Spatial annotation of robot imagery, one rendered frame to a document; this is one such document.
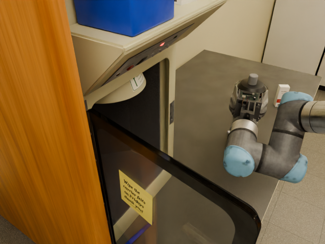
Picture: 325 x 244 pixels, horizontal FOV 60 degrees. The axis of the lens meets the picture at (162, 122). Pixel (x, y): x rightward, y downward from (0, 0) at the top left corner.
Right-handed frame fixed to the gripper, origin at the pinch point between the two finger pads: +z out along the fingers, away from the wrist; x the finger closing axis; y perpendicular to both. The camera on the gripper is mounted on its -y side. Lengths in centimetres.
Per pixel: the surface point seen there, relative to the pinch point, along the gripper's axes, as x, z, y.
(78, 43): 23, -54, 40
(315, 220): -58, 42, -119
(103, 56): 19, -55, 39
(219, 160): 5.7, -14.8, -19.4
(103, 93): 25, -47, 27
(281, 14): -19, 249, -60
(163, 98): 22.1, -24.7, 11.2
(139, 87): 23.9, -35.6, 21.3
